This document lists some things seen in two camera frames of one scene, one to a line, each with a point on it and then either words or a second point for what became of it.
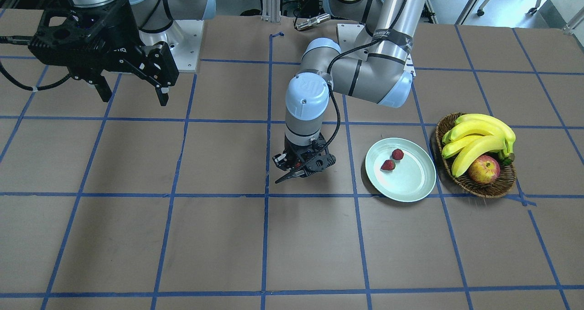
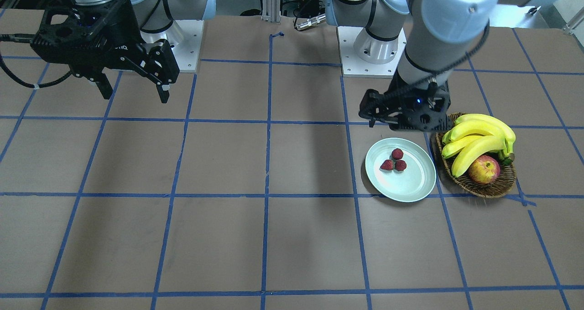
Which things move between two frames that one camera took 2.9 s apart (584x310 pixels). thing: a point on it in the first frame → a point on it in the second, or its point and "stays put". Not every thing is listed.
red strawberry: [397, 154] stays put
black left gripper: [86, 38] stays put
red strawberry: [388, 164] stays put
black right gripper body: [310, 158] → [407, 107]
